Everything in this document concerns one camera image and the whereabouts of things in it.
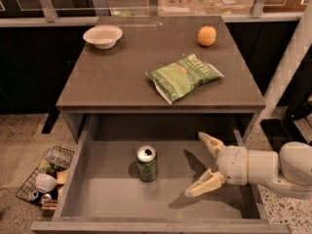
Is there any green chip bag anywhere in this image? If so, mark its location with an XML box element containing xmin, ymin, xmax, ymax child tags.
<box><xmin>146</xmin><ymin>54</ymin><xmax>223</xmax><ymax>104</ymax></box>

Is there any white bowl on counter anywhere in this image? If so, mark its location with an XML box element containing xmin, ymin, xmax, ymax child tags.
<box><xmin>83</xmin><ymin>25</ymin><xmax>123</xmax><ymax>50</ymax></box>

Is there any white bowl in basket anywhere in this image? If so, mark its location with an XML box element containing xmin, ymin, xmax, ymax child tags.
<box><xmin>35</xmin><ymin>174</ymin><xmax>58</xmax><ymax>193</ymax></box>

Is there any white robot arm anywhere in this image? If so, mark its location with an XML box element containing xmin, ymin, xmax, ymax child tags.
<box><xmin>185</xmin><ymin>2</ymin><xmax>312</xmax><ymax>200</ymax></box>

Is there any orange fruit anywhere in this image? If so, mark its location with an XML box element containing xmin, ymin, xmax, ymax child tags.
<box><xmin>197</xmin><ymin>26</ymin><xmax>216</xmax><ymax>47</ymax></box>

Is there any cardboard box left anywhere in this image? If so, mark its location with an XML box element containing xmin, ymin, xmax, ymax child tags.
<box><xmin>158</xmin><ymin>0</ymin><xmax>206</xmax><ymax>16</ymax></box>

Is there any glass railing with metal posts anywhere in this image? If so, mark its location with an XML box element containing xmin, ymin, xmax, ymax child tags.
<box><xmin>0</xmin><ymin>0</ymin><xmax>311</xmax><ymax>27</ymax></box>

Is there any black wire basket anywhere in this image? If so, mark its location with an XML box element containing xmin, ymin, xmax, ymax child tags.
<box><xmin>16</xmin><ymin>146</ymin><xmax>74</xmax><ymax>205</ymax></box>

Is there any grey open top drawer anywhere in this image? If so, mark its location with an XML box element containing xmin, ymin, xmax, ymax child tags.
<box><xmin>30</xmin><ymin>113</ymin><xmax>293</xmax><ymax>234</ymax></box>

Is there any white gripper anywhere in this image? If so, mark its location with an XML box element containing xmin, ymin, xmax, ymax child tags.
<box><xmin>184</xmin><ymin>132</ymin><xmax>248</xmax><ymax>198</ymax></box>

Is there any silver can on floor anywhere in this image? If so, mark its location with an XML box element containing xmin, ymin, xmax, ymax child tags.
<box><xmin>40</xmin><ymin>193</ymin><xmax>53</xmax><ymax>204</ymax></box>
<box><xmin>27</xmin><ymin>190</ymin><xmax>39</xmax><ymax>202</ymax></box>

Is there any brown snack bar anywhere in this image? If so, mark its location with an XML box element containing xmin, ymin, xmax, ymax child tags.
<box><xmin>41</xmin><ymin>200</ymin><xmax>59</xmax><ymax>215</ymax></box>

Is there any green soda can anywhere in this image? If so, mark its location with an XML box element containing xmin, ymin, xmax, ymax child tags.
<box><xmin>136</xmin><ymin>145</ymin><xmax>158</xmax><ymax>182</ymax></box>

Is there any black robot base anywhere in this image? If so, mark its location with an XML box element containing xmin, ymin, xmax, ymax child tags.
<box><xmin>260</xmin><ymin>97</ymin><xmax>312</xmax><ymax>151</ymax></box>

